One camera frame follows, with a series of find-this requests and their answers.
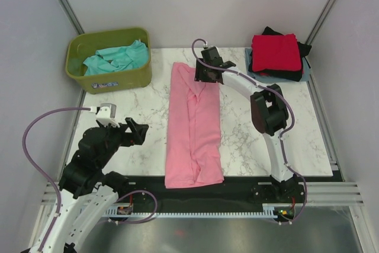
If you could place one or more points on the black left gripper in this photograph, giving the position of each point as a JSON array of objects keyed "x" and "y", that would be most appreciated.
[{"x": 137, "y": 134}]

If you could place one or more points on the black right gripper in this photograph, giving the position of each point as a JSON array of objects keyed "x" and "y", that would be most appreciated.
[{"x": 199, "y": 75}]

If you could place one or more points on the pink t shirt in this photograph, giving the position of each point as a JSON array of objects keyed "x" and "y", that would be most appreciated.
[{"x": 194, "y": 132}]

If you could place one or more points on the olive green plastic bin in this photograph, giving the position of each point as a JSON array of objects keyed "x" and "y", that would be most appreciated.
[{"x": 85, "y": 45}]

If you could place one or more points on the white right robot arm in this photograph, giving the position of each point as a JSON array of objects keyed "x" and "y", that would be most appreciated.
[{"x": 271, "y": 116}]

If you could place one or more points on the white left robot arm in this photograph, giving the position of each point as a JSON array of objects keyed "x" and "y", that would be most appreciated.
[{"x": 84, "y": 192}]

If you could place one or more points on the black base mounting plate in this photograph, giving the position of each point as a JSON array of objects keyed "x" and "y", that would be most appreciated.
[{"x": 234, "y": 194}]

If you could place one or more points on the red folded t shirt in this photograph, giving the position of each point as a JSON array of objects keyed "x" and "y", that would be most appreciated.
[{"x": 275, "y": 53}]

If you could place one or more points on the teal t shirt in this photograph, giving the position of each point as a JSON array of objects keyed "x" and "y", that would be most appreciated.
[{"x": 117, "y": 59}]

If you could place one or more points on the black folded t shirt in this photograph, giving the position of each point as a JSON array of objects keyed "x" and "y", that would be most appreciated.
[{"x": 304, "y": 50}]

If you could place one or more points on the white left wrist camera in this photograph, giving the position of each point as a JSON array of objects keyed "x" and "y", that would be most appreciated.
[{"x": 105, "y": 115}]

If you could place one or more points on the white slotted cable duct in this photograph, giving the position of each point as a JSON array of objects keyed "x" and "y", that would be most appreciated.
[{"x": 266, "y": 213}]

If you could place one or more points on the aluminium extrusion rail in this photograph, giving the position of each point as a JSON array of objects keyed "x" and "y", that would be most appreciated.
[{"x": 319, "y": 194}]

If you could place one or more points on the right aluminium frame post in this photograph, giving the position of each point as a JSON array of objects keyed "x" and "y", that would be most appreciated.
[{"x": 320, "y": 20}]

